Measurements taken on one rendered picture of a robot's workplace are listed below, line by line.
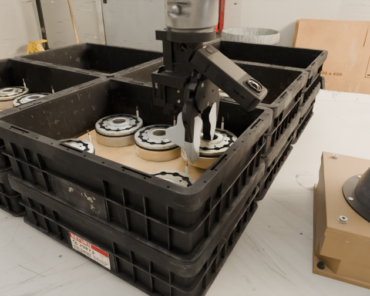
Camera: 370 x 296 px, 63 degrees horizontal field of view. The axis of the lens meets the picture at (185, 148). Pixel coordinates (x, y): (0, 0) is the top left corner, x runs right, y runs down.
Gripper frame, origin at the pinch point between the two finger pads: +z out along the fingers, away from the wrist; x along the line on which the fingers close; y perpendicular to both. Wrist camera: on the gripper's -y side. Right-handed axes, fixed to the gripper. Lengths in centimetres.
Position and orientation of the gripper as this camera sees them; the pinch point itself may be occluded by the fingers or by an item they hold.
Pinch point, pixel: (202, 151)
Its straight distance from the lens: 52.6
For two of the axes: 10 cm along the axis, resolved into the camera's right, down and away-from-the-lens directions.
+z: 0.2, 8.6, 5.2
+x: -5.1, 4.5, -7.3
